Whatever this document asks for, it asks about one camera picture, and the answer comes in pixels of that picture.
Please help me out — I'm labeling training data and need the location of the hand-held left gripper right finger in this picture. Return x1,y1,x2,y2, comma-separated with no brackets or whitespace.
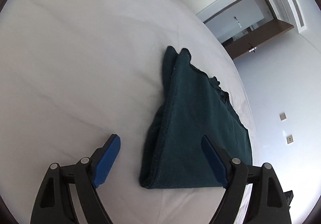
201,135,293,224

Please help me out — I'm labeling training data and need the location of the dark green sweater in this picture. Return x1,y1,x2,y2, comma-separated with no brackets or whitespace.
139,45,253,190

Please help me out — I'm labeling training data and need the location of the ceiling air vent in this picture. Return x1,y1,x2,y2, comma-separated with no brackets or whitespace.
284,0,305,28

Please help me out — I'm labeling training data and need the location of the brown wooden door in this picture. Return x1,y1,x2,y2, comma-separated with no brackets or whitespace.
223,19,294,60

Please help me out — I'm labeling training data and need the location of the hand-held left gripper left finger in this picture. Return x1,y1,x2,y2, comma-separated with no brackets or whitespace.
30,134,121,224

